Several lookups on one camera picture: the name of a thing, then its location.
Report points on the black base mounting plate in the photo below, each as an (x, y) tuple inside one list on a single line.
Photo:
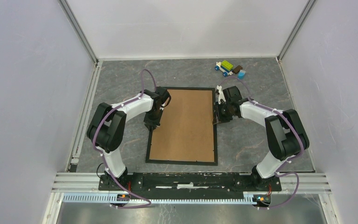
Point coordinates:
[(197, 185)]

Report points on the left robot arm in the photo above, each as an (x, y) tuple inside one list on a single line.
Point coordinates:
[(106, 130)]

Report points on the brown toy brick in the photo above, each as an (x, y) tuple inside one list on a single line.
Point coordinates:
[(237, 69)]

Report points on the blue toy brick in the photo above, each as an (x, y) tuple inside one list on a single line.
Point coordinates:
[(241, 74)]

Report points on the toy brick car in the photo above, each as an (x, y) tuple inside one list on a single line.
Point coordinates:
[(225, 67)]

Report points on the black picture frame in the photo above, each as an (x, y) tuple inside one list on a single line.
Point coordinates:
[(182, 163)]

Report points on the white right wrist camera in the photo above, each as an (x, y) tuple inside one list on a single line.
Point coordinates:
[(219, 92)]

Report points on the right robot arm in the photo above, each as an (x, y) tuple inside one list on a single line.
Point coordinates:
[(286, 135)]

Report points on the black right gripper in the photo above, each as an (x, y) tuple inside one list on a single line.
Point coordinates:
[(217, 118)]

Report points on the aluminium rail frame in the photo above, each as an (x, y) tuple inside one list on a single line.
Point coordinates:
[(76, 198)]

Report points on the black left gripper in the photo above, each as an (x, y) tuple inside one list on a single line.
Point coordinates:
[(149, 123)]

